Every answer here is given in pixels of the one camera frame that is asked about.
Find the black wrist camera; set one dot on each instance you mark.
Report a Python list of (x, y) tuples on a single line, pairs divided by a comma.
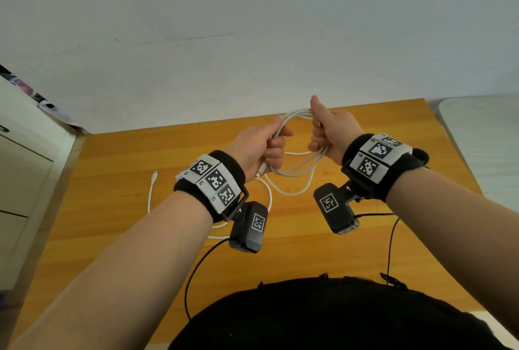
[(336, 208), (249, 228)]

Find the person's left forearm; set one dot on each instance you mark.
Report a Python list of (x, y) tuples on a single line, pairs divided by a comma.
[(121, 272)]

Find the black left wristband with markers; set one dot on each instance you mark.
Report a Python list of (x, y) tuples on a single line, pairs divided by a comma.
[(211, 177)]

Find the white side table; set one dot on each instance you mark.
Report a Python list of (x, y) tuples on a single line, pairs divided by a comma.
[(486, 139)]

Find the black right wristband with markers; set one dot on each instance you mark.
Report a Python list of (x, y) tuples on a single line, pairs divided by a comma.
[(375, 157)]

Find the white drawer cabinet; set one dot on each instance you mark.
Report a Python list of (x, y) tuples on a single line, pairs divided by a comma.
[(24, 183)]

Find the person's left hand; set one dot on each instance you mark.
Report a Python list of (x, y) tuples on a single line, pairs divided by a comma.
[(253, 147)]

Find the black wristband with markers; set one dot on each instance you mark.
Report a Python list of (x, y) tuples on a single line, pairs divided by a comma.
[(211, 177), (375, 157)]

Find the person's right hand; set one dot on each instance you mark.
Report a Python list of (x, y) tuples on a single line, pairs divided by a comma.
[(336, 135)]

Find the person's right forearm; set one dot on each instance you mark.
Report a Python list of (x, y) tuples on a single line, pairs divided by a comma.
[(454, 220)]

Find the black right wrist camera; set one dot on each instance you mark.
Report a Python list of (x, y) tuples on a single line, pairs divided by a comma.
[(336, 208)]

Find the patterned plastic bag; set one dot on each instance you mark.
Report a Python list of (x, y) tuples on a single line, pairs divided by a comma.
[(20, 84)]

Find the person's black shirt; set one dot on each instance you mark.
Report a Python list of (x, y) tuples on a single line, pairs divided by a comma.
[(324, 317)]

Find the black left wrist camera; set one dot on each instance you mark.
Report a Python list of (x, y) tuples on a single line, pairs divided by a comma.
[(249, 228)]

